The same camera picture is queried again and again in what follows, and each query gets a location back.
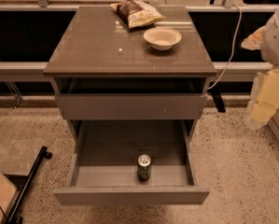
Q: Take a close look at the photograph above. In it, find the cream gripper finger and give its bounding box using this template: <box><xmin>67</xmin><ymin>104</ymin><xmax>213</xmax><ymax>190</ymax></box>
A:
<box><xmin>241</xmin><ymin>26</ymin><xmax>265</xmax><ymax>50</ymax></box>
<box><xmin>244</xmin><ymin>67</ymin><xmax>279</xmax><ymax>130</ymax></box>

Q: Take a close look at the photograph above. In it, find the green soda can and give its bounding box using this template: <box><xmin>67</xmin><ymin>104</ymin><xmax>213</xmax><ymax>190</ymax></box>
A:
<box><xmin>137</xmin><ymin>154</ymin><xmax>152</xmax><ymax>180</ymax></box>

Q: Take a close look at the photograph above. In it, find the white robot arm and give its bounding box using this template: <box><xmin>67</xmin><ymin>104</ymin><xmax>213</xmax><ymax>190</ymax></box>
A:
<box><xmin>241</xmin><ymin>9</ymin><xmax>279</xmax><ymax>130</ymax></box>

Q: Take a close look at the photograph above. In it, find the grey drawer cabinet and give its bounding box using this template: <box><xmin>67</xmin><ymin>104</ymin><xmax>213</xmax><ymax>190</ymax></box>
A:
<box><xmin>44</xmin><ymin>7</ymin><xmax>216</xmax><ymax>138</ymax></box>

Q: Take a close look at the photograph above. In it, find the open grey middle drawer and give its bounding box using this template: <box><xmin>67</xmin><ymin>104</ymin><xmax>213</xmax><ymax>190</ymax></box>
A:
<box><xmin>53</xmin><ymin>120</ymin><xmax>209</xmax><ymax>205</ymax></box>

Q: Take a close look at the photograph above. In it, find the closed grey top drawer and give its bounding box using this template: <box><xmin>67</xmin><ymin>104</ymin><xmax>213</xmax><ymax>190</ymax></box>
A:
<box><xmin>55</xmin><ymin>94</ymin><xmax>207</xmax><ymax>120</ymax></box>

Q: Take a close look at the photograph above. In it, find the white paper bowl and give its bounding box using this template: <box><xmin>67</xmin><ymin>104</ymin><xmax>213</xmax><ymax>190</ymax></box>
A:
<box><xmin>144</xmin><ymin>27</ymin><xmax>182</xmax><ymax>50</ymax></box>

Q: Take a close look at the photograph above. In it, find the brown yellow chip bag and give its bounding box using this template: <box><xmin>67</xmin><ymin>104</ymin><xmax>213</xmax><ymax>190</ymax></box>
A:
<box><xmin>110</xmin><ymin>0</ymin><xmax>164</xmax><ymax>29</ymax></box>

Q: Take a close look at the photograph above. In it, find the black stand leg with caster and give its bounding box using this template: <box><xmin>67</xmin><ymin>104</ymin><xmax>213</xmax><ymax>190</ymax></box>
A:
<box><xmin>6</xmin><ymin>147</ymin><xmax>52</xmax><ymax>224</ymax></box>

